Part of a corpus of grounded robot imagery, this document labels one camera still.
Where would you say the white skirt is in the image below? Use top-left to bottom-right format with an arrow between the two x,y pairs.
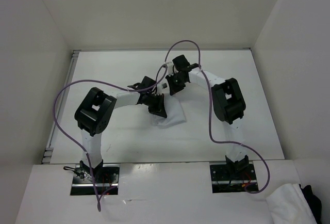
151,94 -> 186,129

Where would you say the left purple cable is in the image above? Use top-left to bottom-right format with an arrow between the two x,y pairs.
53,63 -> 168,212

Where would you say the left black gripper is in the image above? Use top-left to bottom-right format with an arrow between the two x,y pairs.
144,93 -> 167,118

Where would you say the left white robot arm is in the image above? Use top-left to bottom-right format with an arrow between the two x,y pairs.
74,76 -> 168,183

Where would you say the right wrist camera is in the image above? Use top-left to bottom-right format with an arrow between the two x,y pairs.
164,61 -> 175,75

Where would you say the black cloth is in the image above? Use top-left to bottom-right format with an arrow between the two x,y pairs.
300,185 -> 322,224

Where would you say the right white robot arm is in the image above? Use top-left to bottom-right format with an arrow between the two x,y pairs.
165,55 -> 248,179

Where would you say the white cloth pile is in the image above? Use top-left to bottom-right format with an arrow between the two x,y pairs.
266,183 -> 317,223

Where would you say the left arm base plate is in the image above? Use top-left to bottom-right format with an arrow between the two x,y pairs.
67,164 -> 120,196

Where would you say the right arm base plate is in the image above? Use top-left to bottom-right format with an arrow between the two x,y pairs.
209,162 -> 259,194

